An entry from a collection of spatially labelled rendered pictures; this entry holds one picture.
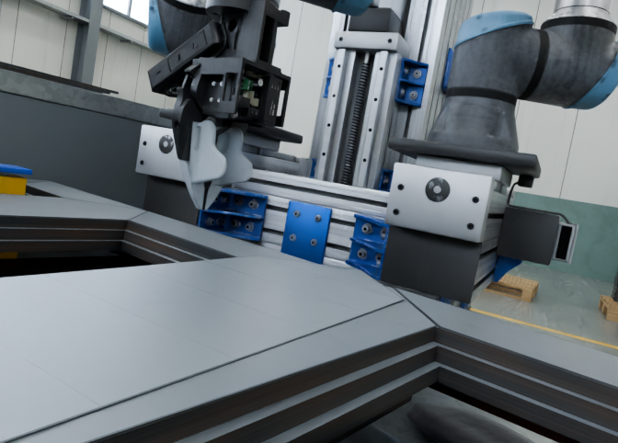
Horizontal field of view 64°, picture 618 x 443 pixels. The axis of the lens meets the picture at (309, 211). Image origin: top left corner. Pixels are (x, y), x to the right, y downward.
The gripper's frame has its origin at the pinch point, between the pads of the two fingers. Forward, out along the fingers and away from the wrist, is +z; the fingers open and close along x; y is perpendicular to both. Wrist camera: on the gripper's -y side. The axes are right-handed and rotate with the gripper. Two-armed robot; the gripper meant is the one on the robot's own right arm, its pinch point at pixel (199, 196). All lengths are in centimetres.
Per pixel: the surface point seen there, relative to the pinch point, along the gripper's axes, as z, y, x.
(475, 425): 20.4, 26.7, 22.1
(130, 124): -9, -63, 30
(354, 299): 5.8, 19.8, 2.2
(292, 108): -150, -719, 849
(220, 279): 5.8, 11.2, -5.9
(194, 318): 5.9, 18.3, -14.5
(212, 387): 6.0, 26.0, -19.7
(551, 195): -44, -164, 956
